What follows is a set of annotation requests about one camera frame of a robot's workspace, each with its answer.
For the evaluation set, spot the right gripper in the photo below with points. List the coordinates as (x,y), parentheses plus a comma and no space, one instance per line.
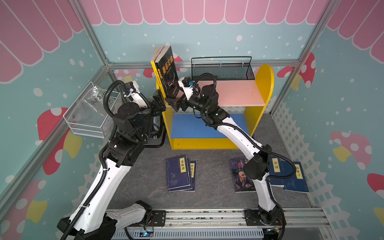
(178,103)

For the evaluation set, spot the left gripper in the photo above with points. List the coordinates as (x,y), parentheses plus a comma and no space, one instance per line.
(158,106)

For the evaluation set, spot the black antler cover book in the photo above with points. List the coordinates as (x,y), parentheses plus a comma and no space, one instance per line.
(167,70)

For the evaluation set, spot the yellow cartoon cover book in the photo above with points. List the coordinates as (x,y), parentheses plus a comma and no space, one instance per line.
(156,53)

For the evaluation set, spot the dark blue thread-bound book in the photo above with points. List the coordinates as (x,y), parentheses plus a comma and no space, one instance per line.
(178,173)

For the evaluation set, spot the old man cover book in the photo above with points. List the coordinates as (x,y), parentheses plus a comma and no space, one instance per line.
(241,182)

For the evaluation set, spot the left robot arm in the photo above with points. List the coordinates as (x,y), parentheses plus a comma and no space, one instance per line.
(133,125)

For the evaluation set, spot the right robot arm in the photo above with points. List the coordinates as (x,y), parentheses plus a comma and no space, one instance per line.
(201,95)

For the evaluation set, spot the clear plastic bag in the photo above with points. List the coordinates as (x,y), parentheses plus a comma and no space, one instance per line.
(92,102)

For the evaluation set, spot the yellow bookshelf pink blue shelves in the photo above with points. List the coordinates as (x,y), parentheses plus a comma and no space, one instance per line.
(247,99)

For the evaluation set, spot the dark blue bagua cover book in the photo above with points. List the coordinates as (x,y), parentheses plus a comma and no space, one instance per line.
(192,187)

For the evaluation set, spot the blue book yellow label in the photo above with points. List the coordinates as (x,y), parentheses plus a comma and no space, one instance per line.
(278,167)

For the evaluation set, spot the dark blue book far right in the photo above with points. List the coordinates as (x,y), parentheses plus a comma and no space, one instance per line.
(297,183)

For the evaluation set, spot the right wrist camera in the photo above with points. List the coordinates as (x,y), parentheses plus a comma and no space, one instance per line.
(187,87)

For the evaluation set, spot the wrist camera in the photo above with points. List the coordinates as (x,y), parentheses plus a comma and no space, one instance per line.
(131,87)
(187,87)

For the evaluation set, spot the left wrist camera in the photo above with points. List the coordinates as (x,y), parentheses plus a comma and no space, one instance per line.
(131,87)

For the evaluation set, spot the black wire mesh basket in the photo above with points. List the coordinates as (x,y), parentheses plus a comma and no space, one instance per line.
(223,68)

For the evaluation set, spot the white wire wall basket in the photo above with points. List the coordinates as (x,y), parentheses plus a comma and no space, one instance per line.
(83,124)

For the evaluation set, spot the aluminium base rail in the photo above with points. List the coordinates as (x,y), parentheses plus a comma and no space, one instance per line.
(301,223)

